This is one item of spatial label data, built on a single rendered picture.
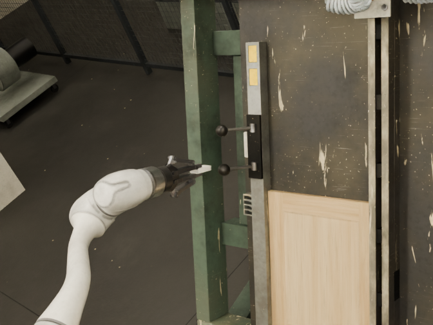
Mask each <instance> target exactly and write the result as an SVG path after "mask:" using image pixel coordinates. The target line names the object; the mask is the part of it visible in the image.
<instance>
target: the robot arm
mask: <svg viewBox="0 0 433 325"><path fill-rule="evenodd" d="M168 159H169V161H168V163H167V164H165V165H164V166H161V167H158V168H156V167H154V166H150V167H147V168H141V169H138V170H134V169H129V170H121V171H118V172H114V173H111V174H108V175H106V176H105V177H103V178H102V179H100V180H99V181H98V182H97V183H96V184H95V186H94V188H92V189H91V190H89V191H87V192H86V193H85V194H84V195H82V196H81V197H79V198H78V199H77V200H76V201H75V202H74V204H73V206H72V208H71V210H70V214H69V218H70V223H71V225H72V226H73V232H72V236H71V238H70V241H69V245H68V258H67V270H66V279H65V282H64V284H63V286H62V288H61V290H60V291H59V293H58V294H57V296H56V297H55V298H54V300H53V301H52V302H51V304H50V305H49V307H47V309H46V310H45V311H44V312H43V314H42V315H41V316H40V317H39V318H38V319H37V321H36V323H35V324H34V325H79V324H80V321H81V317H82V312H83V309H84V305H85V303H86V299H87V296H88V292H89V289H90V281H91V271H90V260H89V255H88V248H89V245H90V243H91V241H92V240H93V239H94V238H98V237H101V236H102V235H103V234H104V232H105V231H106V230H107V229H108V228H109V227H110V226H111V224H112V223H113V222H114V221H115V218H116V217H117V216H118V215H120V214H121V213H123V212H125V211H127V210H129V209H132V208H134V207H136V206H137V205H138V204H140V203H142V202H143V201H145V200H148V199H151V198H154V197H158V196H160V195H161V194H162V193H163V192H170V197H176V198H177V197H178V196H179V195H180V194H181V193H182V192H183V191H185V190H187V189H188V188H190V187H191V186H192V185H194V184H195V183H196V180H195V178H197V177H200V176H202V173H203V172H207V171H210V170H211V166H210V165H202V164H195V161H194V160H188V159H179V158H178V157H176V156H172V155H169V156H168ZM175 163H187V164H188V166H183V167H180V168H176V167H175V166H173V165H172V164H175ZM189 171H190V173H189V174H185V175H181V176H179V174H181V173H184V172H189ZM183 181H186V182H184V183H182V184H181V185H179V186H177V184H178V183H180V182H183ZM176 186H177V187H176Z"/></svg>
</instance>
